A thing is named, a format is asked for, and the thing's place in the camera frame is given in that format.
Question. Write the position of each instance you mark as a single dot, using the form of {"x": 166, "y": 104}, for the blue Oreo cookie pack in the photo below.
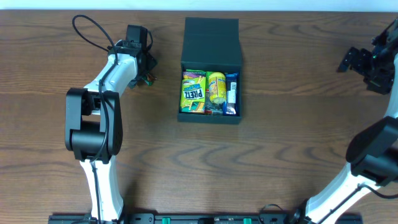
{"x": 237, "y": 102}

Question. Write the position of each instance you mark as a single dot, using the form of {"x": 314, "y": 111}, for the dark blue chocolate bar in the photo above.
{"x": 231, "y": 93}

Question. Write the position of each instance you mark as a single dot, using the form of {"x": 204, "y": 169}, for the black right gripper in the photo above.
{"x": 360, "y": 62}

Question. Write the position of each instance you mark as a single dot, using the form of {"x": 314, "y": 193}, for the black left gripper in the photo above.
{"x": 148, "y": 64}

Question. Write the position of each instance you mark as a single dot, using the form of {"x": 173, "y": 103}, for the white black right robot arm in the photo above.
{"x": 371, "y": 163}

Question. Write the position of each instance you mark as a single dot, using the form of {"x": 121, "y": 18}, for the yellow Pretz snack box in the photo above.
{"x": 193, "y": 92}

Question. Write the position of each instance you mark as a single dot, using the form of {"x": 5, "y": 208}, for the red KitKat Milo bar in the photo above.
{"x": 149, "y": 79}

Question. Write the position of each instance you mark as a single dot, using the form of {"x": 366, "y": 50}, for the green gummy candy bag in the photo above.
{"x": 211, "y": 108}

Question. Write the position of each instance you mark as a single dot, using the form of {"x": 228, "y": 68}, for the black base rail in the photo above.
{"x": 149, "y": 218}

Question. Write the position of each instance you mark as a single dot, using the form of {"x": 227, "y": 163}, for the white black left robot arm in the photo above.
{"x": 94, "y": 127}

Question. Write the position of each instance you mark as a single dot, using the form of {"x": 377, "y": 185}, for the yellow Mentos bottle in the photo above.
{"x": 217, "y": 87}

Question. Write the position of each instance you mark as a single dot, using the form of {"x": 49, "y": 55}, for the dark green box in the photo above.
{"x": 212, "y": 45}

